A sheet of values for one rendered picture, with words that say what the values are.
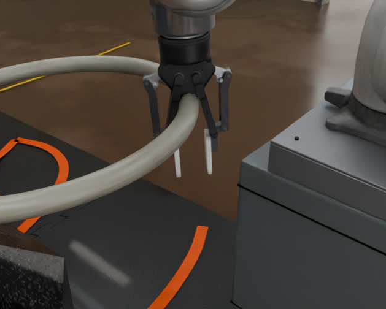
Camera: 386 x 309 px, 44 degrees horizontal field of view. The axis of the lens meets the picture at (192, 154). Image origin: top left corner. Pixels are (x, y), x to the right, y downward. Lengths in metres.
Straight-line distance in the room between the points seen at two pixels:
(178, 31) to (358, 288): 0.56
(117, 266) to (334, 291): 1.03
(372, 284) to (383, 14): 0.45
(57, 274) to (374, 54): 0.70
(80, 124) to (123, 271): 1.23
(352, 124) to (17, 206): 0.61
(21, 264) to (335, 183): 0.56
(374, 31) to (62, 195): 0.56
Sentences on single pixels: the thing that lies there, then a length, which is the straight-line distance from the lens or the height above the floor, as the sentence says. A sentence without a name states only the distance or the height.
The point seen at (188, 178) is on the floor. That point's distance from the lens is 2.28.
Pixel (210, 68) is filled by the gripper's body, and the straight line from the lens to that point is 0.71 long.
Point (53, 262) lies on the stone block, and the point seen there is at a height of 0.63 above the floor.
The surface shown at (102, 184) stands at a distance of 0.55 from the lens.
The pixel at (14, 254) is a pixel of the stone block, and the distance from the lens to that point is 0.91.
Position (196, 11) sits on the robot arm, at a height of 1.18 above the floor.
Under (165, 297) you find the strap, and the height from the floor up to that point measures 0.02.
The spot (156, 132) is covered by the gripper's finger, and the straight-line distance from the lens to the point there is 0.74.
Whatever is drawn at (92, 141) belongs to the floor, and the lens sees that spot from 2.63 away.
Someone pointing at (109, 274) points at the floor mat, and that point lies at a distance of 1.81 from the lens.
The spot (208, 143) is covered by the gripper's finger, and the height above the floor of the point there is 0.91.
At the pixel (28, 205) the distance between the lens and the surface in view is 0.54.
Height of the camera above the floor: 1.30
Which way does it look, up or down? 32 degrees down
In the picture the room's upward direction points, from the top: straight up
